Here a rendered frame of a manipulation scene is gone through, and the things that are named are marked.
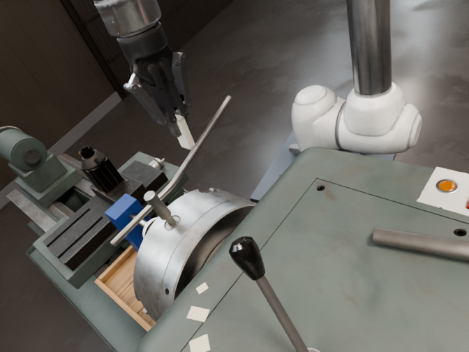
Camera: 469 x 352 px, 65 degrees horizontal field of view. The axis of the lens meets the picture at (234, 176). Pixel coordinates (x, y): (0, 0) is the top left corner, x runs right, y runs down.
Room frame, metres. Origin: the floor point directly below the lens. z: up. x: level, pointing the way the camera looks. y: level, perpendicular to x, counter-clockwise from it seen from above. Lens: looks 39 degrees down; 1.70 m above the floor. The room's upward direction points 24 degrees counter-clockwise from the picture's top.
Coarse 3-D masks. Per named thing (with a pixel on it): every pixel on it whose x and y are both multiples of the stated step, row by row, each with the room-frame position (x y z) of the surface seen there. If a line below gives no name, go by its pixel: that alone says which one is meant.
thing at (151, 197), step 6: (150, 192) 0.51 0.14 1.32; (144, 198) 0.50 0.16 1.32; (150, 198) 0.50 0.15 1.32; (156, 198) 0.50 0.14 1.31; (150, 204) 0.50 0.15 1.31; (156, 204) 0.50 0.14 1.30; (162, 204) 0.51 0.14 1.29; (156, 210) 0.50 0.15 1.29; (162, 210) 0.50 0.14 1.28; (168, 210) 0.51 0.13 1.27; (162, 216) 0.50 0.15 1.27; (168, 216) 0.50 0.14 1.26; (168, 222) 0.51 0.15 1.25; (174, 222) 0.51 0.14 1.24
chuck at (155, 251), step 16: (192, 192) 0.59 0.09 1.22; (224, 192) 0.59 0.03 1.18; (176, 208) 0.55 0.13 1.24; (192, 208) 0.53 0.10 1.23; (208, 208) 0.51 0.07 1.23; (160, 224) 0.52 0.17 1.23; (192, 224) 0.49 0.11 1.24; (144, 240) 0.52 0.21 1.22; (160, 240) 0.49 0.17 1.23; (176, 240) 0.47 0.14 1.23; (144, 256) 0.49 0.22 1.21; (160, 256) 0.46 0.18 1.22; (144, 272) 0.47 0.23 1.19; (160, 272) 0.44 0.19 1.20; (144, 288) 0.45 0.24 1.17; (160, 288) 0.42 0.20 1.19; (144, 304) 0.45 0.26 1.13
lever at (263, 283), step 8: (256, 280) 0.23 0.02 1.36; (264, 280) 0.23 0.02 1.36; (264, 288) 0.23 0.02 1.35; (272, 288) 0.23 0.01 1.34; (272, 296) 0.22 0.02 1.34; (272, 304) 0.22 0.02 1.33; (280, 304) 0.22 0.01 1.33; (280, 312) 0.21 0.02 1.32; (280, 320) 0.21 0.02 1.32; (288, 320) 0.21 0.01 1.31; (288, 328) 0.20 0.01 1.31; (288, 336) 0.20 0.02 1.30; (296, 336) 0.19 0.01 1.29; (296, 344) 0.19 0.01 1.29; (304, 344) 0.19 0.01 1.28
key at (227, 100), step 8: (224, 104) 0.61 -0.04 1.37; (216, 112) 0.60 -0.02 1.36; (216, 120) 0.59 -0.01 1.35; (208, 128) 0.58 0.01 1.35; (200, 136) 0.58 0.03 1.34; (200, 144) 0.57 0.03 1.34; (192, 152) 0.56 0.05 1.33; (192, 160) 0.55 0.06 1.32; (184, 168) 0.54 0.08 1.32; (176, 176) 0.54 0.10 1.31; (168, 184) 0.53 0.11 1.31; (176, 184) 0.53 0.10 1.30; (160, 192) 0.52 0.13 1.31; (168, 192) 0.52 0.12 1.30; (144, 208) 0.50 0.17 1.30; (152, 208) 0.50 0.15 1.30; (136, 216) 0.49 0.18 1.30; (144, 216) 0.49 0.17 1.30; (128, 224) 0.48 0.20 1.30; (136, 224) 0.48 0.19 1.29; (120, 232) 0.47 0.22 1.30; (128, 232) 0.47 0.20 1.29; (112, 240) 0.46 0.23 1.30; (120, 240) 0.46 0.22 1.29
